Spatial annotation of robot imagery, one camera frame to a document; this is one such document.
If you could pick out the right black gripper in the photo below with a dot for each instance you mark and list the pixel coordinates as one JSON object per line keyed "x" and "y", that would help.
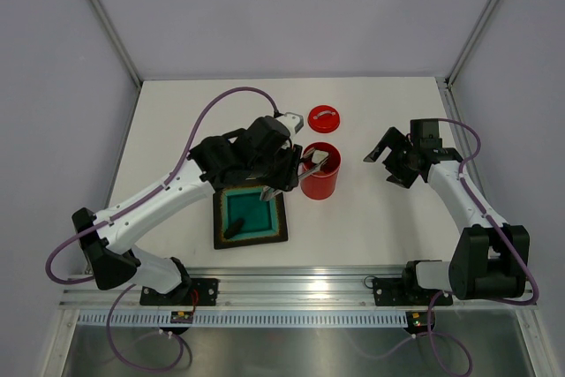
{"x": 393, "y": 139}

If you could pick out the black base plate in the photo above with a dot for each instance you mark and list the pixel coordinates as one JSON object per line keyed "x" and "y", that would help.
{"x": 397, "y": 292}
{"x": 204, "y": 292}

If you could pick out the black seaweed piece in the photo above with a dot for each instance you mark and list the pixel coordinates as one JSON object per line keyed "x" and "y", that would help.
{"x": 234, "y": 228}

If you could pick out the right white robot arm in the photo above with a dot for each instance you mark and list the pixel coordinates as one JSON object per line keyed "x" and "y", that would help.
{"x": 490, "y": 258}

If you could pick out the small circuit board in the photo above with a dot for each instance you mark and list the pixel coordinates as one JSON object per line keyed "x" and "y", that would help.
{"x": 420, "y": 320}
{"x": 181, "y": 317}

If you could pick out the white sushi roll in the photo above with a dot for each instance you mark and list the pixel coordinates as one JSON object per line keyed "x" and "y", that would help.
{"x": 319, "y": 157}

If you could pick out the left small circuit board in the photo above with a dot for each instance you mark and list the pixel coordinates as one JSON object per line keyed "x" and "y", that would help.
{"x": 181, "y": 317}

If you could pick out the right aluminium frame post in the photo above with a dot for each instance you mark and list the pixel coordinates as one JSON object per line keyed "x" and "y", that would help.
{"x": 479, "y": 27}

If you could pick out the square dark teal plate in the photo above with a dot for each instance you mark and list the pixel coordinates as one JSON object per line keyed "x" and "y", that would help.
{"x": 265, "y": 222}

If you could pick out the aluminium mounting rail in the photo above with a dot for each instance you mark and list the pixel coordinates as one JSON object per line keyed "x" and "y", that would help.
{"x": 278, "y": 288}

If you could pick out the aluminium frame post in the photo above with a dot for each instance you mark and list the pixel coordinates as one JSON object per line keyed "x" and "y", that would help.
{"x": 479, "y": 27}
{"x": 116, "y": 42}

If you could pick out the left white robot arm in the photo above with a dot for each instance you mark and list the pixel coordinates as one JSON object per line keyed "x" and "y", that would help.
{"x": 110, "y": 245}

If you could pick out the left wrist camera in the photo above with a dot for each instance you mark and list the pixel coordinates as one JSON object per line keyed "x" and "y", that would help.
{"x": 292, "y": 121}

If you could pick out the long metal tongs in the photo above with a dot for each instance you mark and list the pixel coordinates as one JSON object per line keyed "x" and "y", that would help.
{"x": 315, "y": 168}

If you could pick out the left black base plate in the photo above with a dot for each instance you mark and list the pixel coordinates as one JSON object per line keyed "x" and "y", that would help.
{"x": 204, "y": 292}

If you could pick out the white slotted cable duct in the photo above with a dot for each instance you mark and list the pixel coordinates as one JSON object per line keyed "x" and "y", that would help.
{"x": 249, "y": 319}

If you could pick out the left aluminium frame post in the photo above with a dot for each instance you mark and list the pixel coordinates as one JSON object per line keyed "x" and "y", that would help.
{"x": 116, "y": 42}

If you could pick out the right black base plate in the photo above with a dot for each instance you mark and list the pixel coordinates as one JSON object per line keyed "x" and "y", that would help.
{"x": 397, "y": 292}

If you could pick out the red cylindrical container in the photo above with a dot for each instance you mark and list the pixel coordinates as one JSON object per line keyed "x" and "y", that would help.
{"x": 320, "y": 185}

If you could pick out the right small circuit board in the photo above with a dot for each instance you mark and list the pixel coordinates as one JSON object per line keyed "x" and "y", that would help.
{"x": 420, "y": 320}

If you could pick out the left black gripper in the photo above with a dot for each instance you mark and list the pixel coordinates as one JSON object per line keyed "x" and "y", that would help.
{"x": 289, "y": 177}

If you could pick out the red round lid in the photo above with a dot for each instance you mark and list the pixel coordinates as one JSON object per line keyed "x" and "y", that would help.
{"x": 324, "y": 119}

